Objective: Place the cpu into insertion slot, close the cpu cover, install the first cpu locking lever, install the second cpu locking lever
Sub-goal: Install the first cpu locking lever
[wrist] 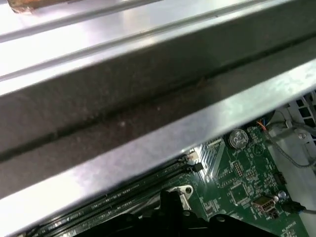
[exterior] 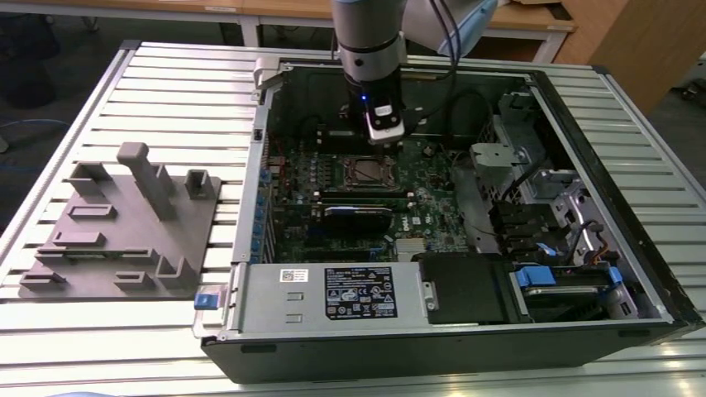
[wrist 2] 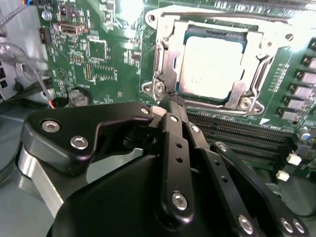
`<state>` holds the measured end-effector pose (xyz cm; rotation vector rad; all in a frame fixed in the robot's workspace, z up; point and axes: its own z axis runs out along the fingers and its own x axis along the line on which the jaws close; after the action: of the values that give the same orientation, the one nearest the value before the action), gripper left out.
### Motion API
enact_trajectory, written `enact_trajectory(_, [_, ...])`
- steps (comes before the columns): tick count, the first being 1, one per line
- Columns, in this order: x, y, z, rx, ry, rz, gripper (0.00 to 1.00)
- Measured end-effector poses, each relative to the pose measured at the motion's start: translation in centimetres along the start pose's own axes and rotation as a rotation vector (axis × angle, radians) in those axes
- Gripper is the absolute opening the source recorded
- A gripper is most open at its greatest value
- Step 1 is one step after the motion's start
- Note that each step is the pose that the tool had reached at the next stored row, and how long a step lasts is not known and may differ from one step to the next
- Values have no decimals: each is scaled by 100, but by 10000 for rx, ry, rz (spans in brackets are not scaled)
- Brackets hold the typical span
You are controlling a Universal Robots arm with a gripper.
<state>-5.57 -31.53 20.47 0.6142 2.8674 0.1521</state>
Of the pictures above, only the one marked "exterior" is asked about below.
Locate grey parts rack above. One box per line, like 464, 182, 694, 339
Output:
16, 141, 223, 299

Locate black plastic drive cover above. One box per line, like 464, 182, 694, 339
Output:
412, 252, 518, 326

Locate silver chipset heatsink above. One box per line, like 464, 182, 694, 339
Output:
396, 237, 429, 254

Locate CPU socket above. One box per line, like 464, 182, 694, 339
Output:
341, 155, 401, 192

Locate black expansion slot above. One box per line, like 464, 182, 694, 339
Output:
304, 246, 372, 261

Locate black plastic bracket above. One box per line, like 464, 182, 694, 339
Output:
487, 201, 559, 254

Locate thick black looped cable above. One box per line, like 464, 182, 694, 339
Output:
447, 88, 496, 140

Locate coloured power wire bundle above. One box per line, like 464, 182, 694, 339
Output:
582, 242, 614, 268

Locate black office chair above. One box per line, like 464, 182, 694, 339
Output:
0, 12, 60, 111

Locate black grey PC case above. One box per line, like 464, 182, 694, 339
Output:
191, 55, 706, 385

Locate green motherboard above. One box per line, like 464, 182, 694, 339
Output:
263, 134, 487, 265

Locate grey flat ribbon cable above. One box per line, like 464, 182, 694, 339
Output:
450, 163, 500, 254

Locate wooden cabinet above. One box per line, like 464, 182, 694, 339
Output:
554, 0, 706, 115

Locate black graphics card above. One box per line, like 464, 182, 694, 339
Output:
321, 205, 396, 240

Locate blue floor cable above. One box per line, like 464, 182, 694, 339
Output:
0, 117, 70, 132

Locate grey power supply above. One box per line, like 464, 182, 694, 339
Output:
219, 261, 432, 337

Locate black power cable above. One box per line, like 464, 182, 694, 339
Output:
502, 153, 548, 204

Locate silver metal drive cage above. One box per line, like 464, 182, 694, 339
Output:
467, 93, 578, 199

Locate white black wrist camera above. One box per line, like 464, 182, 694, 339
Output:
365, 103, 407, 146

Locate hard disk in blue carrier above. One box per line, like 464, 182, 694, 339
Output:
510, 264, 627, 323

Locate metal socket cover frame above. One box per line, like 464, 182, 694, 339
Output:
344, 155, 399, 190

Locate wooden desk white legs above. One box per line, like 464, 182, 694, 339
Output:
0, 0, 260, 47
241, 0, 579, 64

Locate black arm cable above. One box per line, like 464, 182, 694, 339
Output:
404, 0, 463, 125

